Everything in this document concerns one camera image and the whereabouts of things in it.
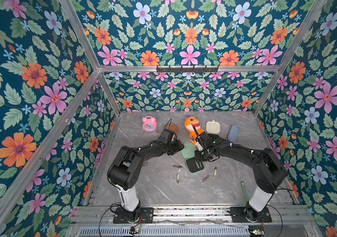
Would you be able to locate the brown metal nail clipper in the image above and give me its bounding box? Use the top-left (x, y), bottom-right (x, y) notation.
top-left (202, 175), bottom-right (210, 182)

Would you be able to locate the brown open clipper case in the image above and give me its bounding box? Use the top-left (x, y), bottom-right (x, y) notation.
top-left (165, 123), bottom-right (179, 139)

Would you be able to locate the green clipper case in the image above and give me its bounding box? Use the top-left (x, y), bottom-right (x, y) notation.
top-left (181, 143), bottom-right (205, 173)

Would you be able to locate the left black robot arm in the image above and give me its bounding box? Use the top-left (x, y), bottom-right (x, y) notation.
top-left (107, 140), bottom-right (184, 223)

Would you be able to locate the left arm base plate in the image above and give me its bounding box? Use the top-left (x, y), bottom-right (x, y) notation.
top-left (113, 207), bottom-right (154, 224)

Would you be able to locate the black wall hook rail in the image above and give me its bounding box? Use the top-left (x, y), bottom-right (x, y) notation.
top-left (156, 66), bottom-right (219, 74)

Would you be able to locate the green nail file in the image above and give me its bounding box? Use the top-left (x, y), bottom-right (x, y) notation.
top-left (240, 181), bottom-right (246, 197)

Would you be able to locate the cream open clipper case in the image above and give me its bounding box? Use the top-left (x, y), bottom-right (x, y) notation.
top-left (206, 120), bottom-right (221, 140)

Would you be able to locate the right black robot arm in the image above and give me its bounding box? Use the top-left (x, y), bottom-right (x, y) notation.
top-left (195, 132), bottom-right (287, 222)

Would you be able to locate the white vented cable duct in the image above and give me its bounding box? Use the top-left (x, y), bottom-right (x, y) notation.
top-left (78, 226), bottom-right (250, 237)

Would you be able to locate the blue closed case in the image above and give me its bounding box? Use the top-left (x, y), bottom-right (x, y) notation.
top-left (227, 124), bottom-right (240, 143)

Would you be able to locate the pink alarm clock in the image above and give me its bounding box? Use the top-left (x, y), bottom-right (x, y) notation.
top-left (142, 116), bottom-right (157, 132)

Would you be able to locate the orange shark plush toy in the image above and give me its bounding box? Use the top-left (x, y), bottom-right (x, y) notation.
top-left (185, 117), bottom-right (205, 146)

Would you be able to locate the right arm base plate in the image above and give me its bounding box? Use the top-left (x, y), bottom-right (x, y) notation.
top-left (227, 207), bottom-right (273, 223)

